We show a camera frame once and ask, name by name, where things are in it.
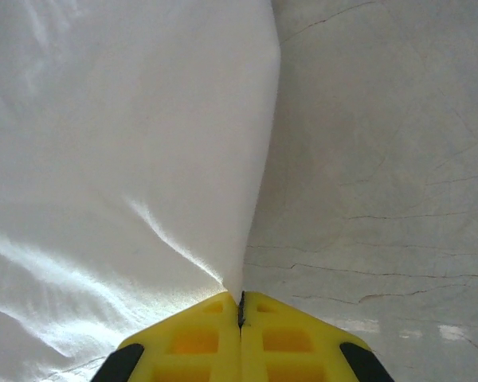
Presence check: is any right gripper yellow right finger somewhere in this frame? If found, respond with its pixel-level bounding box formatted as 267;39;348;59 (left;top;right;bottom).
238;290;395;382

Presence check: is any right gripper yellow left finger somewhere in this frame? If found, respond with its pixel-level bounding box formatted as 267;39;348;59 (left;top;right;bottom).
93;290;241;382

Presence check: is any white t-shirt with black print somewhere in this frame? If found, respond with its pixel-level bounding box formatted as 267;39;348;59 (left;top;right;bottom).
0;0;283;382

